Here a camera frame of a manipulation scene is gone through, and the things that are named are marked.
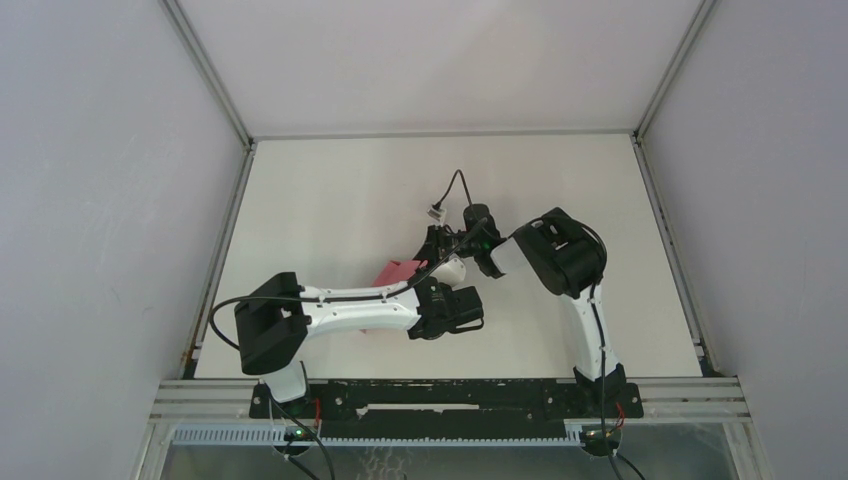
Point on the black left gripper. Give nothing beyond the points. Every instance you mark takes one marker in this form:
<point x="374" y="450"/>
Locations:
<point x="441" y="286"/>

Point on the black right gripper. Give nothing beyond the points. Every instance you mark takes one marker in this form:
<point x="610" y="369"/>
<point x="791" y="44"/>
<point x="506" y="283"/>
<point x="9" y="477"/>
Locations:
<point x="433" y="245"/>

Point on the pink cardboard box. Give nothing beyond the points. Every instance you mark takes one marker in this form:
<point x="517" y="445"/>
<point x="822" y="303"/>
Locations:
<point x="397" y="273"/>

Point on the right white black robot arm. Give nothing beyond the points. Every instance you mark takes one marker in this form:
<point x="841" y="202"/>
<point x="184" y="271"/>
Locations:
<point x="569" y="259"/>

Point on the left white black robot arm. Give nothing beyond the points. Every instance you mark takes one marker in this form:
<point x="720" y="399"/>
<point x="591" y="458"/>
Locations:
<point x="275" y="320"/>

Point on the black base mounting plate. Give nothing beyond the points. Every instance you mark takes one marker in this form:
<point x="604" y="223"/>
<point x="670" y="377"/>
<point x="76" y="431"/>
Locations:
<point x="476" y="408"/>

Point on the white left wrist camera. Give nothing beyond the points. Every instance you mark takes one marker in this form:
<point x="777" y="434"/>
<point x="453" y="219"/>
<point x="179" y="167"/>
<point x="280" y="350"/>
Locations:
<point x="452" y="272"/>

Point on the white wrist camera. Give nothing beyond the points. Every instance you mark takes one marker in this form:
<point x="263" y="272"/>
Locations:
<point x="437" y="213"/>
<point x="452" y="272"/>

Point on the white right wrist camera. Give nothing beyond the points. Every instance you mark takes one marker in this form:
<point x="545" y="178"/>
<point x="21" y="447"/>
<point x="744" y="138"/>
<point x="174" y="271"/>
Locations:
<point x="437" y="213"/>

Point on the white slotted cable duct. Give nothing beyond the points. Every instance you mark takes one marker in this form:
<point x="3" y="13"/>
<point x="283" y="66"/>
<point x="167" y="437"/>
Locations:
<point x="258" y="435"/>

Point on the aluminium front frame rail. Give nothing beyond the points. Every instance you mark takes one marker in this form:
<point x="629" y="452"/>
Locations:
<point x="643" y="400"/>

